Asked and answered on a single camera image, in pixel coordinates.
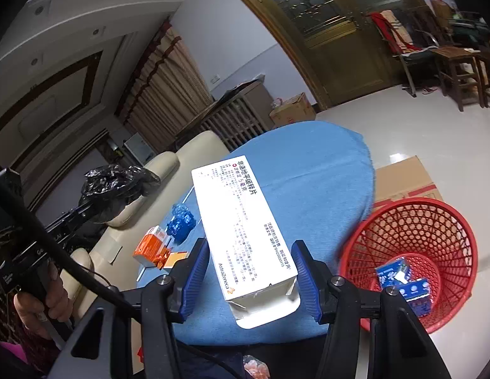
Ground dark wooden stool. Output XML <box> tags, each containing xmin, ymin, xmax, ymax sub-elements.
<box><xmin>431</xmin><ymin>45</ymin><xmax>487</xmax><ymax>111</ymax></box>

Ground blue white packet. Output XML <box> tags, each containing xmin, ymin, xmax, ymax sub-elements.
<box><xmin>375</xmin><ymin>256</ymin><xmax>412</xmax><ymax>287</ymax></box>

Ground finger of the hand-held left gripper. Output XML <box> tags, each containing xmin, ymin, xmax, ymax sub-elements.
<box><xmin>51</xmin><ymin>201</ymin><xmax>109</xmax><ymax>233</ymax></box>

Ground person's left hand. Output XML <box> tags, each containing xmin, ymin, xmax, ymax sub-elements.
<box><xmin>14</xmin><ymin>262</ymin><xmax>74</xmax><ymax>340</ymax></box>

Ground orange plastic wrapper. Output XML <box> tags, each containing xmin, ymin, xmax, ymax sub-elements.
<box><xmin>242</xmin><ymin>354</ymin><xmax>270</xmax><ymax>379</ymax></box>

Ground white appliance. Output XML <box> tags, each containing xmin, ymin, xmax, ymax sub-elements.
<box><xmin>124</xmin><ymin>134</ymin><xmax>155</xmax><ymax>164</ymax></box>

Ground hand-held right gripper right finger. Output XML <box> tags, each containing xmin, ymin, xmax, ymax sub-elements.
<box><xmin>290</xmin><ymin>240</ymin><xmax>453</xmax><ymax>379</ymax></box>

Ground wooden slatted rail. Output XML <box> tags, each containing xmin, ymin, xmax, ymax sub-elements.
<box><xmin>178</xmin><ymin>99</ymin><xmax>265</xmax><ymax>153</ymax></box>

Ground blue crumpled wrapper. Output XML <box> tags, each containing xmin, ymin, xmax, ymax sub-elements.
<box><xmin>167</xmin><ymin>203</ymin><xmax>196</xmax><ymax>241</ymax></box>

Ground red plastic mesh basket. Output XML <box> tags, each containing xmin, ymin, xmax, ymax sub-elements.
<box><xmin>339</xmin><ymin>197</ymin><xmax>479</xmax><ymax>334</ymax></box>

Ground blue tablecloth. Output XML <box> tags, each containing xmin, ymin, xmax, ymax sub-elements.
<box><xmin>136</xmin><ymin>120</ymin><xmax>376</xmax><ymax>348</ymax></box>

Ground blue boxes in basket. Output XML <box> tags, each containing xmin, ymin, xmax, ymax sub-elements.
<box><xmin>399</xmin><ymin>278</ymin><xmax>433</xmax><ymax>316</ymax></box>

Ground small cardboard box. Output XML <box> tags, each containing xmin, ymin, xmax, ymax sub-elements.
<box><xmin>269</xmin><ymin>93</ymin><xmax>317</xmax><ymax>129</ymax></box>

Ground large brown cardboard box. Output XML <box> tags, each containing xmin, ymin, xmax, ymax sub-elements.
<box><xmin>371</xmin><ymin>155</ymin><xmax>445</xmax><ymax>214</ymax></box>

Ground person's left forearm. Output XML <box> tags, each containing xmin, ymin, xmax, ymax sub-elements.
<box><xmin>0</xmin><ymin>324</ymin><xmax>60</xmax><ymax>379</ymax></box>

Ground dark wooden chair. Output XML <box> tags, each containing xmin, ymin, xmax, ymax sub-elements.
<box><xmin>411</xmin><ymin>6</ymin><xmax>455</xmax><ymax>48</ymax></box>

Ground black cable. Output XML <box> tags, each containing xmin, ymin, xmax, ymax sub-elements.
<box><xmin>0</xmin><ymin>176</ymin><xmax>145</xmax><ymax>318</ymax></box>

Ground black plastic bag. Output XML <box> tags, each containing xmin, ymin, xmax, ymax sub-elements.
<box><xmin>81</xmin><ymin>164</ymin><xmax>162</xmax><ymax>222</ymax></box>

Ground beige striped curtain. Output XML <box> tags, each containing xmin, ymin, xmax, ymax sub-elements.
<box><xmin>116</xmin><ymin>21</ymin><xmax>214</xmax><ymax>162</ymax></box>

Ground cream leather sofa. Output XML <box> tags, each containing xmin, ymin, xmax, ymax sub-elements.
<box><xmin>67</xmin><ymin>130</ymin><xmax>232</xmax><ymax>324</ymax></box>

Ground red striped cloth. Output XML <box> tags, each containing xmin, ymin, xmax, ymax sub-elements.
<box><xmin>369</xmin><ymin>10</ymin><xmax>412</xmax><ymax>54</ymax></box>

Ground metal frame chair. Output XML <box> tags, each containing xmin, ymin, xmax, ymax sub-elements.
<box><xmin>369</xmin><ymin>10</ymin><xmax>439</xmax><ymax>97</ymax></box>

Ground golden glass double door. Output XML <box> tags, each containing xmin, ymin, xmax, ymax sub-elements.
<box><xmin>211</xmin><ymin>0</ymin><xmax>431</xmax><ymax>107</ymax></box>

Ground orange box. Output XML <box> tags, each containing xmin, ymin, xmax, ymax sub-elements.
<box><xmin>133</xmin><ymin>225</ymin><xmax>189</xmax><ymax>272</ymax></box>

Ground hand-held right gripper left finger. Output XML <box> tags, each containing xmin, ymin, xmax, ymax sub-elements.
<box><xmin>47</xmin><ymin>238</ymin><xmax>211</xmax><ymax>379</ymax></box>

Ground white medicine box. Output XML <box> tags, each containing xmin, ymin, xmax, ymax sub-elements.
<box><xmin>191</xmin><ymin>153</ymin><xmax>301</xmax><ymax>329</ymax></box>

